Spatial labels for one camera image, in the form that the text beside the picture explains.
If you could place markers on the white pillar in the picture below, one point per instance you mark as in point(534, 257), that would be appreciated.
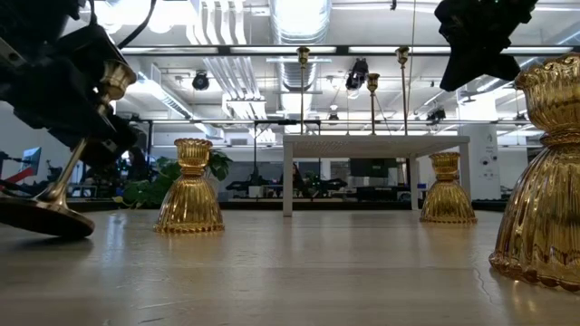
point(485, 154)

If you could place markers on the small background monitor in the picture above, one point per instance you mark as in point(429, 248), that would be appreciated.
point(31, 158)

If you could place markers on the black hanging camera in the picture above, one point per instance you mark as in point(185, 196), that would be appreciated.
point(358, 72)
point(436, 114)
point(200, 81)

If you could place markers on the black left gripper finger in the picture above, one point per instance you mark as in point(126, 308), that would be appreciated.
point(115, 142)
point(50, 99)

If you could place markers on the person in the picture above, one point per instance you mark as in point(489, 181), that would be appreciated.
point(136, 168)
point(296, 179)

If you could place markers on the black table frame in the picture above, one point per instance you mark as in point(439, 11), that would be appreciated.
point(254, 204)

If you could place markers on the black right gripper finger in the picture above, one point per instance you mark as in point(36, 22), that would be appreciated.
point(460, 68)
point(498, 59)

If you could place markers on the green leafy plant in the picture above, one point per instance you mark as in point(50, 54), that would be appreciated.
point(149, 190)

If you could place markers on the amber ribbed glass candle holder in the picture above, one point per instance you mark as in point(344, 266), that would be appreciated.
point(446, 199)
point(544, 204)
point(190, 204)

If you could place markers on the black overhead beam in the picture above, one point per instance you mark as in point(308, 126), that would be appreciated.
point(272, 50)

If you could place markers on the red background object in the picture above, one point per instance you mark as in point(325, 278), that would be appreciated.
point(20, 176)

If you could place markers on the white table in background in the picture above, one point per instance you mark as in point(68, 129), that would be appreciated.
point(362, 147)

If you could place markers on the black background robot arm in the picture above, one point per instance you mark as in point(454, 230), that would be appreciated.
point(333, 185)
point(244, 185)

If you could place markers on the dark background monitor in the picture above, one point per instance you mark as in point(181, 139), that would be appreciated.
point(374, 167)

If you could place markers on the short brass candlestick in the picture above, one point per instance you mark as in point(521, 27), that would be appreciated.
point(115, 81)

